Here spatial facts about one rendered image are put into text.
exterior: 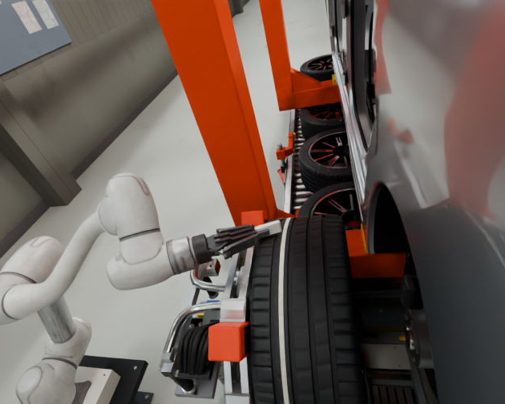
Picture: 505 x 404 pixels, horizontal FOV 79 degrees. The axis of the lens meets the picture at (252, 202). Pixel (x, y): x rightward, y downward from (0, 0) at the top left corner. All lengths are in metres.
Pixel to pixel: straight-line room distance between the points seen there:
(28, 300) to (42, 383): 0.63
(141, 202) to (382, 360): 1.44
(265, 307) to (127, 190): 0.43
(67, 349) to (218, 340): 1.07
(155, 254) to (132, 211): 0.12
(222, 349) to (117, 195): 0.43
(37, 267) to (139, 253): 0.53
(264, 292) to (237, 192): 0.52
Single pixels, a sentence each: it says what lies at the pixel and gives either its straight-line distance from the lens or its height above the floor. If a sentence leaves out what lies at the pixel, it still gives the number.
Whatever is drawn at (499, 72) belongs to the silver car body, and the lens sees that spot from 0.34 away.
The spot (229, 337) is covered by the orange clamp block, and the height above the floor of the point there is 1.15.
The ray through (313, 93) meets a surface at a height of 0.64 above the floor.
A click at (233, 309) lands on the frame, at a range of 0.79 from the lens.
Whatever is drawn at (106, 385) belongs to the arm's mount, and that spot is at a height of 0.38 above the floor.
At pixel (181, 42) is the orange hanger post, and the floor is 1.62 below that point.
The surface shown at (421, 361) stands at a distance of 0.99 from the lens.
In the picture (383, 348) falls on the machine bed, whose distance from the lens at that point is 1.86.
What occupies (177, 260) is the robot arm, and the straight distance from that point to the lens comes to 0.77.
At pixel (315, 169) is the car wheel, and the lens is 2.20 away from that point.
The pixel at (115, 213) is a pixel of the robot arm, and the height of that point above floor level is 1.36.
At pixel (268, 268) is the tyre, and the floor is 1.18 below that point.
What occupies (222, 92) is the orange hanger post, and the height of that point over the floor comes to 1.47.
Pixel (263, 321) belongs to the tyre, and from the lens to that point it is 0.73.
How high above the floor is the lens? 1.77
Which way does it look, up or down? 39 degrees down
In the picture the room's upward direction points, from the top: 17 degrees counter-clockwise
